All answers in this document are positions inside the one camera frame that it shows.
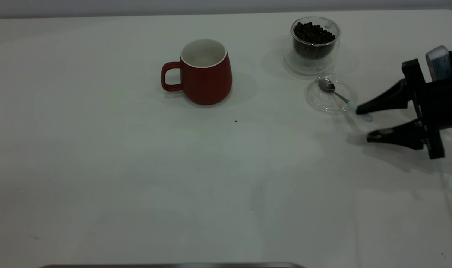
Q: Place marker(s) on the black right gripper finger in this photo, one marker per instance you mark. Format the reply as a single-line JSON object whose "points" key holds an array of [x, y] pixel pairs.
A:
{"points": [[401, 134], [391, 98]]}

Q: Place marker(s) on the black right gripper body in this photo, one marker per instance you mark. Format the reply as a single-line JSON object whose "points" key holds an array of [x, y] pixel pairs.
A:
{"points": [[442, 104]]}

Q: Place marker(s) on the red ceramic mug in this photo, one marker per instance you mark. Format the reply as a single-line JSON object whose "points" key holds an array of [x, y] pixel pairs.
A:
{"points": [[207, 83]]}

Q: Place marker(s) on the double-walled glass cup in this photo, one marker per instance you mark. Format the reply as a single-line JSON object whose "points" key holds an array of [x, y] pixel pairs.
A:
{"points": [[310, 65]]}

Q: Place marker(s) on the dark coffee beans pile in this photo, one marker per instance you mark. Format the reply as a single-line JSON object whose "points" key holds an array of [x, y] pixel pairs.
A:
{"points": [[313, 37]]}

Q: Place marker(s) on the clear glass saucer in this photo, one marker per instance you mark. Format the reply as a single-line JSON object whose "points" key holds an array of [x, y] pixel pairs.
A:
{"points": [[322, 102]]}

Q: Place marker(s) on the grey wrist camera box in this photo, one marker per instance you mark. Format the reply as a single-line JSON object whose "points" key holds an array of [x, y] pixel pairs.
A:
{"points": [[438, 63]]}

